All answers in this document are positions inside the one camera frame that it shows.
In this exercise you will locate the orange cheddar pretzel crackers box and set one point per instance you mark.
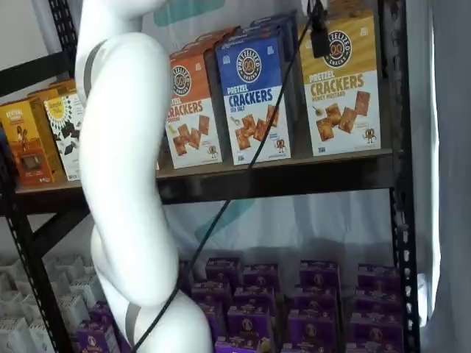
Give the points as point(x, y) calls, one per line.
point(221, 33)
point(195, 136)
point(191, 48)

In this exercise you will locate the purple Annie's snack box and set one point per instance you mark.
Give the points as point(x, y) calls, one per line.
point(209, 294)
point(250, 321)
point(319, 274)
point(214, 318)
point(259, 276)
point(102, 312)
point(239, 347)
point(377, 331)
point(254, 298)
point(379, 303)
point(222, 270)
point(379, 276)
point(97, 338)
point(312, 327)
point(314, 299)

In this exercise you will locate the white carton box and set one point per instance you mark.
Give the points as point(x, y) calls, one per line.
point(73, 312)
point(16, 338)
point(71, 270)
point(20, 274)

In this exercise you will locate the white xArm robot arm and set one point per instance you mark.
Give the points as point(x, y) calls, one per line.
point(121, 147)

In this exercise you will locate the orange brown snack box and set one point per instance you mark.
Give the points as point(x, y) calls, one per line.
point(62, 85)
point(29, 147)
point(40, 95)

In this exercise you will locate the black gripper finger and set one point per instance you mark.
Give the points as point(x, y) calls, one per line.
point(319, 36)

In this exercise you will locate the Simple Mills Sweet Thins box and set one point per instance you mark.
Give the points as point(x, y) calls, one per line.
point(66, 147)

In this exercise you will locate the yellow honey mustard crackers box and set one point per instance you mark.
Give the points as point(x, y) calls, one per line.
point(342, 121)

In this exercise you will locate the blue sea salt crackers box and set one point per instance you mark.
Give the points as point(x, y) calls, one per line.
point(243, 73)
point(265, 31)

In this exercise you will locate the wooden shelf board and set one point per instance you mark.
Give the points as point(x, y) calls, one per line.
point(300, 162)

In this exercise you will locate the black metal shelving rack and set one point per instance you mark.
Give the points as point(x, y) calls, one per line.
point(294, 180)

